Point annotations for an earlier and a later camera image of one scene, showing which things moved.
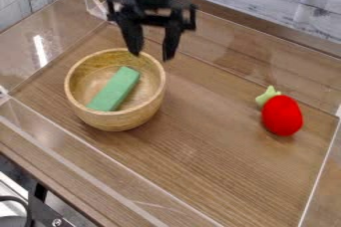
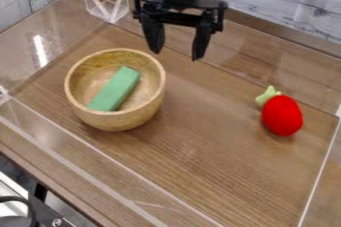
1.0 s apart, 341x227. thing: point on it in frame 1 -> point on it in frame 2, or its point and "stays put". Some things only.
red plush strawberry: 281,113 stays put
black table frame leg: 41,216 stays put
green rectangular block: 111,97 stays put
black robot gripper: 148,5 -> 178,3
